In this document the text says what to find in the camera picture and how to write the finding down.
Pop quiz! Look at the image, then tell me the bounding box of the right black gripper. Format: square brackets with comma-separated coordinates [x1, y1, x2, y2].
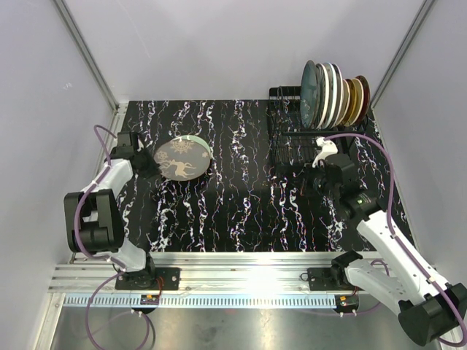
[290, 159, 340, 201]

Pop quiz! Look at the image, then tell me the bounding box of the stack of plates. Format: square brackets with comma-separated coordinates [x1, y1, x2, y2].
[154, 136, 212, 182]

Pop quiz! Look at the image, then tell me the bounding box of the amber patterned glass plate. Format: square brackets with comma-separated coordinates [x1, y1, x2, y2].
[345, 78, 357, 126]

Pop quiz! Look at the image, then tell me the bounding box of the cream plate with black sprig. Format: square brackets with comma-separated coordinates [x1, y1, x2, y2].
[352, 77, 365, 125]

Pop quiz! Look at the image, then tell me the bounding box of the blue glazed plate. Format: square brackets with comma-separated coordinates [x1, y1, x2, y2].
[300, 60, 320, 129]

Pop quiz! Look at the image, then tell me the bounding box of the black white striped plate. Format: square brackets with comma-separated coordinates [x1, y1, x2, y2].
[317, 62, 332, 129]

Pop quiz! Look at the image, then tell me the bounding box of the red floral plate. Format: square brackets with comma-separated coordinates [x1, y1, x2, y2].
[356, 75, 371, 124]

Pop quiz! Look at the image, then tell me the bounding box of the dark green rimmed plate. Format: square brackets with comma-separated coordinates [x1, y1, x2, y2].
[332, 63, 343, 127]

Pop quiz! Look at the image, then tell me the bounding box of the white watermelon pattern plate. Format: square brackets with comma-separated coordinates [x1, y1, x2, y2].
[325, 62, 339, 128]

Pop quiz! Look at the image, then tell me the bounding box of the mint green flower plate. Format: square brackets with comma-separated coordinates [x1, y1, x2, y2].
[179, 135, 213, 159]

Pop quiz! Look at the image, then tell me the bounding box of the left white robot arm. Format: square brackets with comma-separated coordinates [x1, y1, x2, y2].
[63, 131, 164, 289]

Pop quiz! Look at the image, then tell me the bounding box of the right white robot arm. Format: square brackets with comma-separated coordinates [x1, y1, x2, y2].
[308, 154, 466, 346]

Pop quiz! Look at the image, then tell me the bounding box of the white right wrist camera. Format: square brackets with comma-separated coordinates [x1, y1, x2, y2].
[312, 137, 338, 168]

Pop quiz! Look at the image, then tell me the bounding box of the black wire dish rack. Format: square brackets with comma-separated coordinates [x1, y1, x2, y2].
[266, 86, 368, 176]

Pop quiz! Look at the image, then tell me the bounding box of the white slotted cable duct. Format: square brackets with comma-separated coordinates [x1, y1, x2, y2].
[63, 293, 336, 309]

